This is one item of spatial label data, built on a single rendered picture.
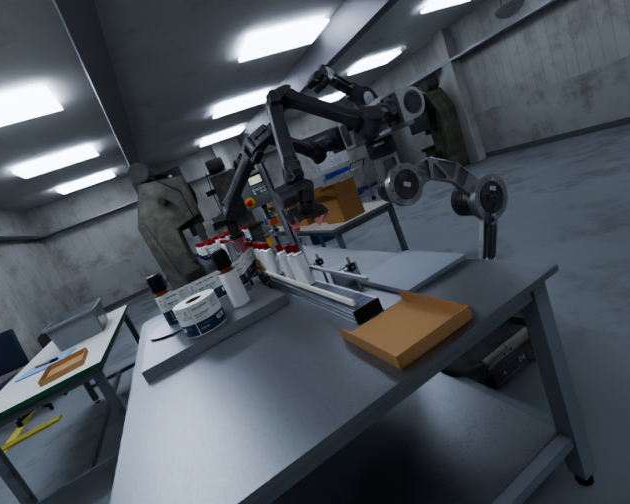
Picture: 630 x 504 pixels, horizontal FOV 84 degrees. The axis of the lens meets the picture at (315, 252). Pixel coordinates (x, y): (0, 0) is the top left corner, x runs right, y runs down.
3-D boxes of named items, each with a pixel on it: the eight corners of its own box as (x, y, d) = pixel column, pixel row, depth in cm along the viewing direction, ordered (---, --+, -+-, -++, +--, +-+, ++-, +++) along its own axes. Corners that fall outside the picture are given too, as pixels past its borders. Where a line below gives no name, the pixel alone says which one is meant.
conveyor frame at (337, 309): (246, 274, 269) (243, 269, 268) (259, 268, 273) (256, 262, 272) (358, 324, 118) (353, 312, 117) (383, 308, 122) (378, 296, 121)
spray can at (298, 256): (303, 286, 165) (286, 246, 161) (313, 281, 167) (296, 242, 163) (308, 287, 160) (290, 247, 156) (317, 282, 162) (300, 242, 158)
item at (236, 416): (143, 326, 251) (142, 323, 250) (300, 247, 296) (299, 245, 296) (95, 622, 59) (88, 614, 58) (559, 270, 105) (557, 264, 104)
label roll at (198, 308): (191, 342, 153) (176, 313, 150) (182, 333, 170) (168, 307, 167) (232, 318, 162) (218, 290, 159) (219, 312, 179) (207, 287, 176)
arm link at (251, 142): (267, 132, 147) (255, 118, 151) (251, 158, 154) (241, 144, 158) (329, 153, 182) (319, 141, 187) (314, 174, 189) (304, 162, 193)
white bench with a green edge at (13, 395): (92, 402, 377) (52, 339, 360) (161, 365, 403) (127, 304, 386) (34, 546, 203) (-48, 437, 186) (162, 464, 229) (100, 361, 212)
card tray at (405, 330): (343, 337, 114) (338, 327, 113) (403, 299, 123) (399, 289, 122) (401, 370, 86) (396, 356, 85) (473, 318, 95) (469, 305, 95)
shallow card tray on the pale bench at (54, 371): (50, 370, 240) (47, 366, 239) (88, 351, 250) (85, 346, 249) (40, 387, 210) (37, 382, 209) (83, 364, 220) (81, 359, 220)
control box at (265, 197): (253, 208, 206) (239, 177, 202) (279, 198, 202) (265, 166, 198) (247, 211, 196) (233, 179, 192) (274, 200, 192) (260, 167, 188)
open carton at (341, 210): (317, 228, 374) (303, 195, 366) (352, 210, 396) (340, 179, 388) (338, 226, 337) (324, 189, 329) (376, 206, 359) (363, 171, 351)
